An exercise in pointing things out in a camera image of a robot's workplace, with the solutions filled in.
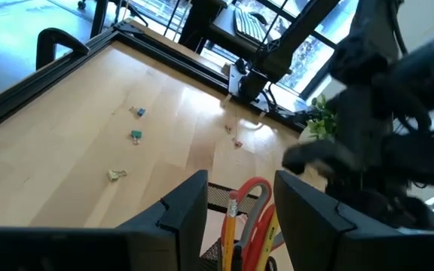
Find black marker pen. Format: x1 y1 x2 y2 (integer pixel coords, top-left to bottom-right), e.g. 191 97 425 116
231 243 243 271

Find black mesh desk organizer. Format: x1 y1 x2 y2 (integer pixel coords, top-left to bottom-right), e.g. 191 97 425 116
200 181 278 271

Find black computer mouse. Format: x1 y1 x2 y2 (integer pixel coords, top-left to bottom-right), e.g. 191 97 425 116
247 11 270 26

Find grey desk with laptop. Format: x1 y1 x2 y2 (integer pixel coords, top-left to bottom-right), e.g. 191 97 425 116
207 0 341 67

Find small gold binder clip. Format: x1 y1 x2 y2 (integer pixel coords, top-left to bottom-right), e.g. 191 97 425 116
105 169 128 183

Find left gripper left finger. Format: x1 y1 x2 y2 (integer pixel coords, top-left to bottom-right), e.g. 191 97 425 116
117 169 209 271

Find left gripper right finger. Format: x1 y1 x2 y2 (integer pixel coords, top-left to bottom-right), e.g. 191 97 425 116
272 169 357 271

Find dark grey side desk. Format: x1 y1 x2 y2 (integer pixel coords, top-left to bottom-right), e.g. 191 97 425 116
178 0 230 54

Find yellow wooden pencil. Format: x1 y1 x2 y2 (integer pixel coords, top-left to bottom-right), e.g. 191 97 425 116
255 214 281 271

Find green artificial plant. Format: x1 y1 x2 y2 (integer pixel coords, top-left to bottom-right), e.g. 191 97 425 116
306 94 339 141

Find orange wooden pencil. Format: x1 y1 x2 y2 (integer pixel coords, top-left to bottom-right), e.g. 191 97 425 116
222 190 240 271

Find red-handled scissors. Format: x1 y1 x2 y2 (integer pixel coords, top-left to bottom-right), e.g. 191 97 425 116
234 176 283 271

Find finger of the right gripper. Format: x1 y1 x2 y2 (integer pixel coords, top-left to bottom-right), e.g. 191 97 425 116
282 140 354 177

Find black aluminium table frame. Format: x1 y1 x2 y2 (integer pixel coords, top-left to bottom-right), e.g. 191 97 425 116
0 19 310 141

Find black arch bracket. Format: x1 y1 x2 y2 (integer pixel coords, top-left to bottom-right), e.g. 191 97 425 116
35 27 90 72

